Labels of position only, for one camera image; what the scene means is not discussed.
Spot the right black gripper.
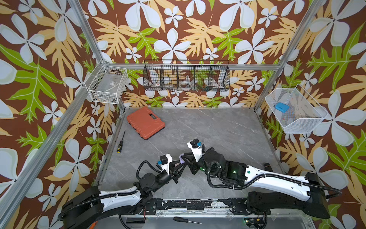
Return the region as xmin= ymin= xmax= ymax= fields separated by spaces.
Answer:
xmin=180 ymin=152 xmax=223 ymax=180

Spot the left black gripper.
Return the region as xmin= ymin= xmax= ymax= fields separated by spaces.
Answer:
xmin=151 ymin=158 xmax=184 ymax=193

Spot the purple earbud charging case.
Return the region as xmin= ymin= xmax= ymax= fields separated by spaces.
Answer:
xmin=179 ymin=154 xmax=185 ymax=164

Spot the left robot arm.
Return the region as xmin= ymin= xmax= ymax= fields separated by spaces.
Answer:
xmin=58 ymin=160 xmax=187 ymax=229

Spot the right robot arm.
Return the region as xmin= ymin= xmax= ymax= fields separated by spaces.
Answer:
xmin=180 ymin=148 xmax=342 ymax=219

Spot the red plastic tool case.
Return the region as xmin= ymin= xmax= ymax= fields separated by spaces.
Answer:
xmin=127 ymin=107 xmax=165 ymax=140

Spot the black screwdriver front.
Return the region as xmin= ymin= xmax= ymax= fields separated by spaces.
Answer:
xmin=173 ymin=217 xmax=202 ymax=225

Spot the black yellow screwdriver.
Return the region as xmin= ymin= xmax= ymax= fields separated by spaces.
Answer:
xmin=117 ymin=131 xmax=125 ymax=154

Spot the blue object in basket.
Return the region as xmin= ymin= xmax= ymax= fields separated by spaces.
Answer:
xmin=274 ymin=103 xmax=290 ymax=113

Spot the white mesh basket right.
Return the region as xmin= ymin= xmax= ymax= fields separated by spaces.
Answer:
xmin=265 ymin=85 xmax=328 ymax=134

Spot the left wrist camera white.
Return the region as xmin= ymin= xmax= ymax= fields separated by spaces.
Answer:
xmin=157 ymin=154 xmax=172 ymax=174

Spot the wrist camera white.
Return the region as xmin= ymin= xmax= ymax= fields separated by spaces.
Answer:
xmin=157 ymin=154 xmax=172 ymax=174
xmin=187 ymin=138 xmax=205 ymax=162

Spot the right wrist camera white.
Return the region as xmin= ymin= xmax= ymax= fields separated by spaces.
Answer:
xmin=187 ymin=138 xmax=205 ymax=162

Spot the black wire basket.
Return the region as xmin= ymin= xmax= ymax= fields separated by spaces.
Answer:
xmin=143 ymin=60 xmax=231 ymax=92

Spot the white wire basket left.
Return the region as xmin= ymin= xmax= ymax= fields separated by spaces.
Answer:
xmin=85 ymin=65 xmax=129 ymax=105

